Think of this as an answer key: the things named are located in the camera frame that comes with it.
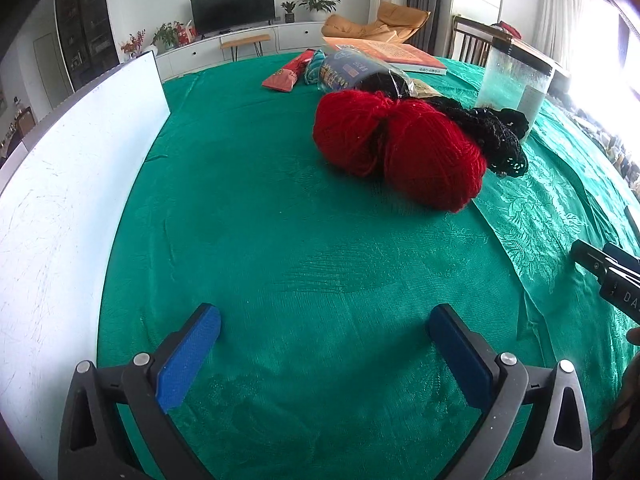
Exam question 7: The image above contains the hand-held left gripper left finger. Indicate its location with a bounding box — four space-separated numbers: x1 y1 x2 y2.
59 302 223 480

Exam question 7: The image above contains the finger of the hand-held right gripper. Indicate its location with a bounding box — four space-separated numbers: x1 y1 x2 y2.
602 242 640 283
571 239 608 276

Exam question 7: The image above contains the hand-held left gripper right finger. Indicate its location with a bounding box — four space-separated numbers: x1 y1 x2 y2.
427 303 593 480

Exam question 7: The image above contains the black lace cloth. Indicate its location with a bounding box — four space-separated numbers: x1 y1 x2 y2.
425 95 529 178

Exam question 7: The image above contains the white storage box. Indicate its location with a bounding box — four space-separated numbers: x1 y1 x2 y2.
0 50 171 461

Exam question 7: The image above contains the red yarn skein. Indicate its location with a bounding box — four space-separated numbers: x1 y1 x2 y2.
312 91 488 213

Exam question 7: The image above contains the red pouch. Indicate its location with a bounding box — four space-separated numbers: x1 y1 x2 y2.
261 56 308 93

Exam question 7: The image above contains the clear bag with blue print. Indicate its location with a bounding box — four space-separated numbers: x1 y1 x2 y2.
317 50 416 101

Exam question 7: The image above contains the teal pouch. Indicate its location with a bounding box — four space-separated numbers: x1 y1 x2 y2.
300 49 328 86

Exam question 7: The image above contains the person's right hand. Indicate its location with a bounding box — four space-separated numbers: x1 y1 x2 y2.
620 326 640 411

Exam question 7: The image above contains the green tablecloth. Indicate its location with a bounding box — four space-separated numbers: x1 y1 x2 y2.
95 50 640 480

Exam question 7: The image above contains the clear jar with black lid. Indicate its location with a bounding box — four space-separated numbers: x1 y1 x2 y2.
475 35 557 141

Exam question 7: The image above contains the dark wooden chair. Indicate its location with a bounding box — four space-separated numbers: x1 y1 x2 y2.
450 15 501 66

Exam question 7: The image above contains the white curtain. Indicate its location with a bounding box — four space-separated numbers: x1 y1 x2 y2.
537 0 601 61

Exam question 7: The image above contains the orange book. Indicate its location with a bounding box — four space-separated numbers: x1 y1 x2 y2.
322 36 448 77

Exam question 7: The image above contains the white TV cabinet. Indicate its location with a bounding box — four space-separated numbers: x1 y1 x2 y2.
152 20 331 81

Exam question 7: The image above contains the orange lounge chair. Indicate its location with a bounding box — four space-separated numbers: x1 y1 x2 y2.
320 1 431 46

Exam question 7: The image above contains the red flower arrangement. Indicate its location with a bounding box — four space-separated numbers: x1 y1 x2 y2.
121 30 146 60

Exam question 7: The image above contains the wooden stool with black legs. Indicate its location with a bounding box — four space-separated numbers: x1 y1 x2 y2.
220 34 271 62

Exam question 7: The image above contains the bushy green potted plant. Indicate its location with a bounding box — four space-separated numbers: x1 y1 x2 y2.
151 21 183 51

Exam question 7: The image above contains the white door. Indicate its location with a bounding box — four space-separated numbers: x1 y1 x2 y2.
32 34 73 96

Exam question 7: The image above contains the black display cabinet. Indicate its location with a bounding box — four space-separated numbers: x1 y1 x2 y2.
54 0 121 93

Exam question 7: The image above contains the black television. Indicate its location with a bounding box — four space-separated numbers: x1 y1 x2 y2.
190 0 277 36

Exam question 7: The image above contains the large green potted plant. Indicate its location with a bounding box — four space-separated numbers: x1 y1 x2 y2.
298 0 341 22

